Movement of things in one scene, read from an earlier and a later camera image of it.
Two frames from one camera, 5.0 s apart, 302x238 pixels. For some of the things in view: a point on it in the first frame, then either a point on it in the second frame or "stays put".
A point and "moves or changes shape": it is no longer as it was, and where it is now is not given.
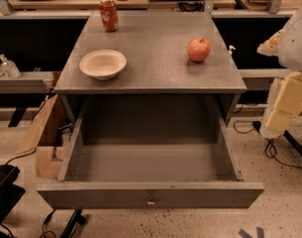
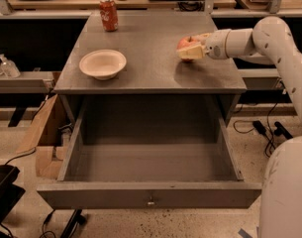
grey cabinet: x=155 y=48 stays put
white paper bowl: x=103 y=64 stays put
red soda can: x=109 y=13 stays put
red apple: x=198 y=50 moves or changes shape
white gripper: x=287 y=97 -> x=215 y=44
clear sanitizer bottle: x=8 y=67 stays put
